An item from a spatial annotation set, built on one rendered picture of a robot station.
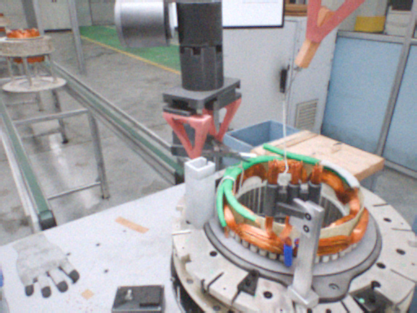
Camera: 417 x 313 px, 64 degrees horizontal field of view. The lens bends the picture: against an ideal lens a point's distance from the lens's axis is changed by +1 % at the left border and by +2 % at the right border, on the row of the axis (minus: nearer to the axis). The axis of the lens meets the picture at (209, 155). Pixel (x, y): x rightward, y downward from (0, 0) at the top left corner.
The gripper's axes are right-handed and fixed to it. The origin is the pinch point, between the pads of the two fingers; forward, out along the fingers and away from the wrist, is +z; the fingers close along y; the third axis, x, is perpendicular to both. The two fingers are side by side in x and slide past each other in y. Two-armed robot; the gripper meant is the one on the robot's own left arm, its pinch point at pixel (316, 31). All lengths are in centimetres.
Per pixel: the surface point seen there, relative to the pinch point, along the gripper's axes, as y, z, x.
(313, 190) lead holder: 12.4, 9.7, 6.0
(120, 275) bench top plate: -4, 66, -16
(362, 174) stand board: -23.1, 24.4, 19.8
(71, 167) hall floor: -148, 203, -138
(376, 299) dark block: 11.4, 18.8, 17.4
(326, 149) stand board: -30.7, 26.6, 13.1
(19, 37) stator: -122, 91, -162
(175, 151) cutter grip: 0.0, 22.2, -10.6
